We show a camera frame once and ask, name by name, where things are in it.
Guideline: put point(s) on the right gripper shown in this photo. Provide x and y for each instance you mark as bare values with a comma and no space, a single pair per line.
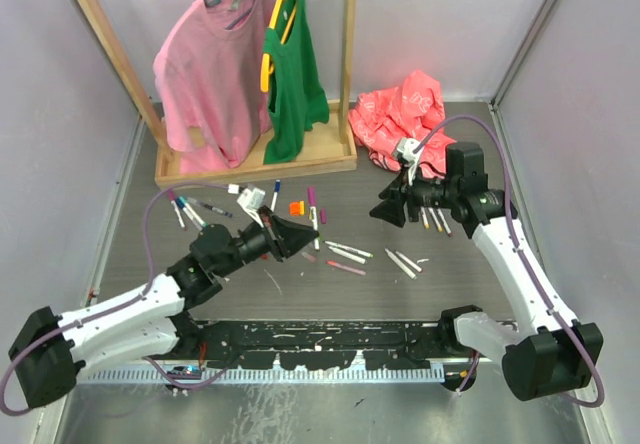
392,209

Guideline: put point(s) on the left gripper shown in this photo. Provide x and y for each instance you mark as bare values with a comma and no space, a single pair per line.
283,237

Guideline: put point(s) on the black highlighter body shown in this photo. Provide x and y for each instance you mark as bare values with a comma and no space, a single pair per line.
413,216

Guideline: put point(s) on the clear pink pen cap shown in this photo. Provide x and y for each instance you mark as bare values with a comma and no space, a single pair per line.
309,257

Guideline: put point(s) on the orange highlighter cap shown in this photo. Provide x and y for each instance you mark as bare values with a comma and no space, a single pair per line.
293,208

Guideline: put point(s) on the yellow capped white pen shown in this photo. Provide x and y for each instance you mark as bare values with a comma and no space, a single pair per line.
424,217

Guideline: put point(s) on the grey capped white marker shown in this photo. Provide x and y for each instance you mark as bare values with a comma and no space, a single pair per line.
348,255

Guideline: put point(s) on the green capped marker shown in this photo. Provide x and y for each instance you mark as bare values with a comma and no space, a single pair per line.
351,249

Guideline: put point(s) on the red capped marker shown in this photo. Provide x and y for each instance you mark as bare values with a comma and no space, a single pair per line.
409,262

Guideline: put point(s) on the pink pen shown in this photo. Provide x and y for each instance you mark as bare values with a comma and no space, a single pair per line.
346,268

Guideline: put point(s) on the yellow capped marker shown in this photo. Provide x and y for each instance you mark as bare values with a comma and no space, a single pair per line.
435,219

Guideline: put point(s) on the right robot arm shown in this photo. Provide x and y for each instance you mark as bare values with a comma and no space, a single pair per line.
549,351

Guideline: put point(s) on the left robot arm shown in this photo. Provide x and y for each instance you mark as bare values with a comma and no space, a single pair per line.
53,352

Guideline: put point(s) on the dark purple pen at left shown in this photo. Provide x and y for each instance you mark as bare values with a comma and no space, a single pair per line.
209,207

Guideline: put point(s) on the wooden clothes rack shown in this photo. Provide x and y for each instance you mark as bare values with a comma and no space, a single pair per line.
328,148

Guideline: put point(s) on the coral printed cloth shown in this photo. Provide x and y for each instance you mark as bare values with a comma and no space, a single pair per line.
381,118

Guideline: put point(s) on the green tank top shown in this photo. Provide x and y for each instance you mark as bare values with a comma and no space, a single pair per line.
297,100

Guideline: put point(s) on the yellow hanger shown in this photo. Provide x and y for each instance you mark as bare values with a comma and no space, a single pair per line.
267,66

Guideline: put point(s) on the pink t-shirt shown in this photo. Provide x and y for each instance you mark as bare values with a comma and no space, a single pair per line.
207,75

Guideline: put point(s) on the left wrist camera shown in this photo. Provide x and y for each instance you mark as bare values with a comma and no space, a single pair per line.
250,200

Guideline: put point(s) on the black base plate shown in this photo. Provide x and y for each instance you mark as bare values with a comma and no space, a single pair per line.
315,345

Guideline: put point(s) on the slotted cable duct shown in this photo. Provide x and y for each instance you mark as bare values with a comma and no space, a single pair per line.
356,374

